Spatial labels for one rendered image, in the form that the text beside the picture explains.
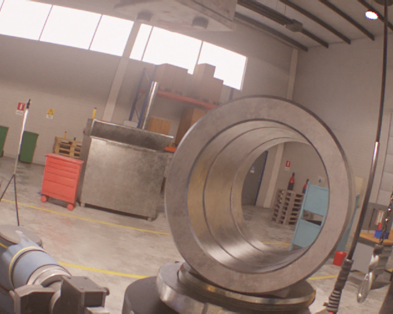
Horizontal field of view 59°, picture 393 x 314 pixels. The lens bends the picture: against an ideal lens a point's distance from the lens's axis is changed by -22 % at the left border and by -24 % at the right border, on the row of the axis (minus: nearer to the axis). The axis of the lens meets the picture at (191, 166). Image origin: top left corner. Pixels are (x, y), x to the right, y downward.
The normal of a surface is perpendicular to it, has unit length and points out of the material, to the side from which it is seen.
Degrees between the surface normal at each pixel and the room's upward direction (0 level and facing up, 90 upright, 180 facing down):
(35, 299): 90
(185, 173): 90
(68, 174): 90
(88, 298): 90
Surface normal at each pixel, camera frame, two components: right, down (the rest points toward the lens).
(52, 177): 0.13, 0.07
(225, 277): -0.43, -0.07
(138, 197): 0.36, 0.13
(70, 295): -0.63, -0.12
